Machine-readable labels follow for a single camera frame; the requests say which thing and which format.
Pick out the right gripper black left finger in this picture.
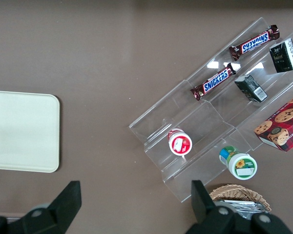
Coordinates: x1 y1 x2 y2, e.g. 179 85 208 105
0 180 83 234

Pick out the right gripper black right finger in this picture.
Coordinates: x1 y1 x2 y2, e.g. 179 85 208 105
185 180 293 234

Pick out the light wicker basket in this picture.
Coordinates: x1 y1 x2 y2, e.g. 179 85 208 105
209 184 272 213

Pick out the beige plastic tray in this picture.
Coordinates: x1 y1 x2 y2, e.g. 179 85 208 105
0 90 61 174

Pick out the aluminium foil container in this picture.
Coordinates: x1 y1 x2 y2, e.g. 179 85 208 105
217 199 269 221

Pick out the green lidded yogurt cup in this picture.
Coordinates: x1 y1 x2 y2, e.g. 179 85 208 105
219 145 258 180

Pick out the red lidded yogurt cup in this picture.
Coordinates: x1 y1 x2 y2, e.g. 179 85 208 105
167 128 193 156

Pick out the clear acrylic step display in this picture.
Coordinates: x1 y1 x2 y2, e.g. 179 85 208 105
128 17 293 203

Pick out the red tartan cookie box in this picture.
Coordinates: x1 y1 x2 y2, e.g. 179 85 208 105
253 90 293 152

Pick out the snickers chocolate bar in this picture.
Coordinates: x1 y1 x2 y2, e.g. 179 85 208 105
229 24 281 61
190 62 236 101

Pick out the small black white carton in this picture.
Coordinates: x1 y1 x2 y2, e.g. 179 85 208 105
234 75 269 102
269 39 293 74

